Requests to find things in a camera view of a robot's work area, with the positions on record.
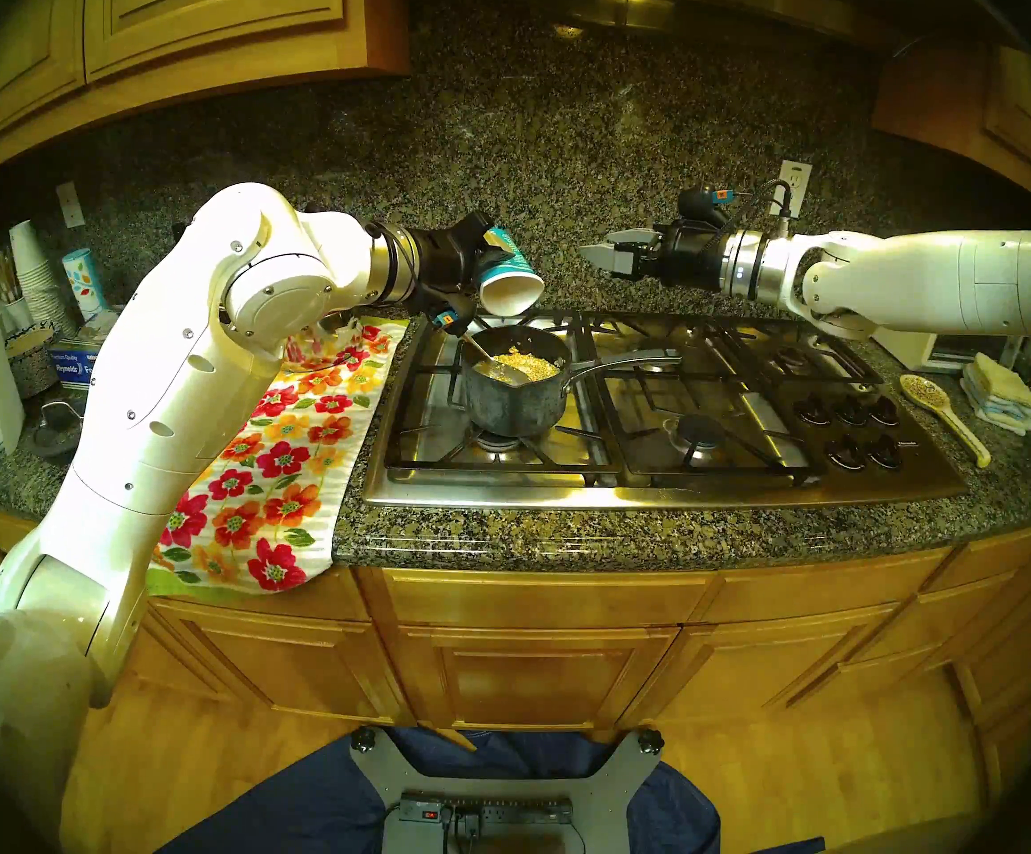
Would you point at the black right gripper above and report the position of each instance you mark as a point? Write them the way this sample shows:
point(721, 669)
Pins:
point(684, 256)

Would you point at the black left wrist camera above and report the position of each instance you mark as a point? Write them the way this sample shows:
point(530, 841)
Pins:
point(453, 314)

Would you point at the grey power strip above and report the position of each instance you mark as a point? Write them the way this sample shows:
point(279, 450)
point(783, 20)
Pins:
point(507, 810)

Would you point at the glass pot lid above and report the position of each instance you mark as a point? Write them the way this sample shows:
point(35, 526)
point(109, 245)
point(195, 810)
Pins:
point(57, 434)

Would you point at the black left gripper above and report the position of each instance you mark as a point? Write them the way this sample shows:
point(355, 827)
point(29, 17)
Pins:
point(444, 261)

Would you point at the light blue patterned cup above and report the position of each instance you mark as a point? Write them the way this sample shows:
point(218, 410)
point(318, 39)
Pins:
point(84, 283)

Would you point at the small dark saucepan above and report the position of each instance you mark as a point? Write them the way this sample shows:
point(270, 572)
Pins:
point(515, 407)

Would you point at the black cooktop knob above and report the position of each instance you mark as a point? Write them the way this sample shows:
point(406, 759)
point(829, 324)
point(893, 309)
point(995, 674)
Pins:
point(885, 452)
point(811, 409)
point(885, 409)
point(851, 409)
point(845, 454)

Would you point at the steel pot with red inside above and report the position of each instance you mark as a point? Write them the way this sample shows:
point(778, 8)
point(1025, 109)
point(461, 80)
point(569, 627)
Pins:
point(329, 338)

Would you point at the white backsplash switch plate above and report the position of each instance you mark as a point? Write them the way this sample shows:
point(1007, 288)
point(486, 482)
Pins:
point(71, 205)

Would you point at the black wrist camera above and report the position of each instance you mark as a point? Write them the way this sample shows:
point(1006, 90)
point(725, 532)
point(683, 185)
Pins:
point(702, 205)
point(453, 314)

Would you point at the stainless steel gas cooktop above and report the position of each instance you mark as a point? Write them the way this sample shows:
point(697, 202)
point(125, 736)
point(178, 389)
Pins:
point(658, 495)

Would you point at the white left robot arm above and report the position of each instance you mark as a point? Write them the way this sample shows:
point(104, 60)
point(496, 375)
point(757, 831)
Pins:
point(204, 345)

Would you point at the folded cloth stack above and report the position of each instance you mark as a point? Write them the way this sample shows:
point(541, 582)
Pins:
point(1000, 398)

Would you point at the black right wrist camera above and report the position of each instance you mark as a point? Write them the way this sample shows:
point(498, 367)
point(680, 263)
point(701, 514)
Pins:
point(702, 205)

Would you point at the speckled round container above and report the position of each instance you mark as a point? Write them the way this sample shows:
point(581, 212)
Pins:
point(31, 363)

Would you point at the dark blue cloth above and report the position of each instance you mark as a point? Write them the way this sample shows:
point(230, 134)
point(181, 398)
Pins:
point(302, 808)

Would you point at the white blue oatmeal paper cup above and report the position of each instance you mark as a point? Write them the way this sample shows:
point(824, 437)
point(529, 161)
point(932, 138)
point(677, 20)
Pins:
point(511, 283)

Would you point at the white wall outlet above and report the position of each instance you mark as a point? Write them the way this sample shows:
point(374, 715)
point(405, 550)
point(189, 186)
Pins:
point(796, 176)

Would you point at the white countertop appliance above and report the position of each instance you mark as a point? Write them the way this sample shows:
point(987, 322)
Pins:
point(907, 350)

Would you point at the wooden lower cabinets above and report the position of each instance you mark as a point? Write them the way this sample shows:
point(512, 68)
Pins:
point(533, 656)

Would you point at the yellow ceramic spoon rest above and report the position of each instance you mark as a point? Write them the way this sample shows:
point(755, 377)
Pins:
point(934, 397)

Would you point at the stack of white paper cups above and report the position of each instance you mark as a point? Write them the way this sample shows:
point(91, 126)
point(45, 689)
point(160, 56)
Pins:
point(35, 274)

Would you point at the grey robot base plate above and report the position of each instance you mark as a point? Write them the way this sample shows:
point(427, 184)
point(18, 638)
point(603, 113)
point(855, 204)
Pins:
point(613, 799)

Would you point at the wooden upper cabinet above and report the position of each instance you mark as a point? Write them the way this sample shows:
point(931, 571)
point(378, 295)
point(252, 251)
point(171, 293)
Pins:
point(213, 16)
point(1014, 114)

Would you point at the floral kitchen towel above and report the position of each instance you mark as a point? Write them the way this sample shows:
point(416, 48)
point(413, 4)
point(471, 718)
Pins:
point(302, 470)

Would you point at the black cast iron grate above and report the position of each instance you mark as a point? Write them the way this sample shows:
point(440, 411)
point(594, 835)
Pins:
point(609, 416)
point(444, 466)
point(827, 354)

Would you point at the blue foil box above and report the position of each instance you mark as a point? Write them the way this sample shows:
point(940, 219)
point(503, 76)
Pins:
point(75, 367)

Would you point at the white utensil holder cup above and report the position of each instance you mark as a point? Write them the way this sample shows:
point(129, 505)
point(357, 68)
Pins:
point(17, 314)

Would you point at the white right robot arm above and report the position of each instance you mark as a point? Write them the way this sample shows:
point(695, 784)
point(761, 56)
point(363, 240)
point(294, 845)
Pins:
point(925, 278)

